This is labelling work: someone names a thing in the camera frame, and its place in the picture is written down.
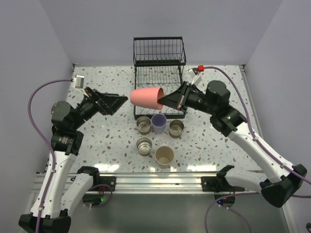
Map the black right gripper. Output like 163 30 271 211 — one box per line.
158 81 216 115

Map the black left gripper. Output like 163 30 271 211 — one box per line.
71 87 127 130

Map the pink plastic cup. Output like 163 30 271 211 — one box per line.
130 87 164 110

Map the steel cup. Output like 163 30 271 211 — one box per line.
169 119 184 138
136 116 151 135
136 137 152 156

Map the lilac plastic cup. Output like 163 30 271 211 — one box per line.
151 114 167 134

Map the beige plastic cup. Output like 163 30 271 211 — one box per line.
155 146 174 169

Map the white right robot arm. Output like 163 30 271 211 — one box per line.
158 81 307 208

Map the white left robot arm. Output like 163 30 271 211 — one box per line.
18 87 128 233

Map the clear glass cup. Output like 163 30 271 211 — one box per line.
158 137 171 147

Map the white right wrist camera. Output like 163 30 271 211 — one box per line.
188 65 205 86

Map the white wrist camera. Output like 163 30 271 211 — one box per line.
188 65 205 86
72 75 86 95

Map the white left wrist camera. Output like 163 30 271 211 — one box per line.
72 75 86 95

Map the black wire dish rack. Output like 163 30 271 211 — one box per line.
132 36 188 120

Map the aluminium corner rail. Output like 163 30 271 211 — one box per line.
239 65 245 73

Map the black left base bracket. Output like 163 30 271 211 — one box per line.
95 176 117 192

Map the black base bracket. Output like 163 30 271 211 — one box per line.
95 176 117 192
201 176 233 193

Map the aluminium front mounting rail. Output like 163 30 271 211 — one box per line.
33 172 217 197

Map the black right base bracket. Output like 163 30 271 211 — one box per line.
201 176 233 193

